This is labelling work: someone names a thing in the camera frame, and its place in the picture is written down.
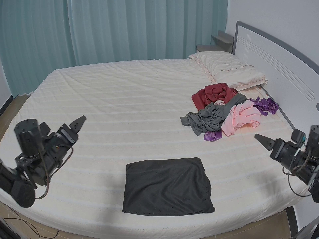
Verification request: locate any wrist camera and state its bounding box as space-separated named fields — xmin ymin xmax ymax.
xmin=292 ymin=129 xmax=306 ymax=149
xmin=39 ymin=122 xmax=52 ymax=137

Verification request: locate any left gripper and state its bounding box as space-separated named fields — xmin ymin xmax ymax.
xmin=49 ymin=115 xmax=87 ymax=159

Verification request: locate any dark red garment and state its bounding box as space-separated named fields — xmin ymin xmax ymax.
xmin=191 ymin=83 xmax=239 ymax=110

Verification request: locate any black T-shirt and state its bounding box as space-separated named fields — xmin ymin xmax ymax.
xmin=122 ymin=157 xmax=215 ymax=216

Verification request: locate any black cable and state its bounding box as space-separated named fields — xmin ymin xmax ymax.
xmin=282 ymin=167 xmax=312 ymax=197
xmin=35 ymin=147 xmax=74 ymax=200
xmin=4 ymin=217 xmax=60 ymax=239

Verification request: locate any purple garment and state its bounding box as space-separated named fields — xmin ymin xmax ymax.
xmin=203 ymin=97 xmax=279 ymax=142

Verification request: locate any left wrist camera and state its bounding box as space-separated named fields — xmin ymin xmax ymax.
xmin=39 ymin=122 xmax=52 ymax=137

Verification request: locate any cream pillow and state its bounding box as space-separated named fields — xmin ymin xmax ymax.
xmin=188 ymin=51 xmax=268 ymax=91

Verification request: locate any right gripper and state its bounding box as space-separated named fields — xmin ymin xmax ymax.
xmin=254 ymin=134 xmax=304 ymax=169

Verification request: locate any grey garment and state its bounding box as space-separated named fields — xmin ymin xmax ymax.
xmin=180 ymin=93 xmax=247 ymax=136

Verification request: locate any bed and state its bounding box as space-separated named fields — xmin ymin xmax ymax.
xmin=0 ymin=21 xmax=319 ymax=239

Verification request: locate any pink garment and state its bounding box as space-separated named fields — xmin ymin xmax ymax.
xmin=221 ymin=100 xmax=262 ymax=137

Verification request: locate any blue-green curtain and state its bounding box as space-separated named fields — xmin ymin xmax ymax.
xmin=0 ymin=0 xmax=229 ymax=98

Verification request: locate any grey bedside table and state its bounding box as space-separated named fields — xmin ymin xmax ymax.
xmin=196 ymin=30 xmax=234 ymax=54

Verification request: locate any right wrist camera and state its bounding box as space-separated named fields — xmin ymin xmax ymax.
xmin=292 ymin=129 xmax=306 ymax=149

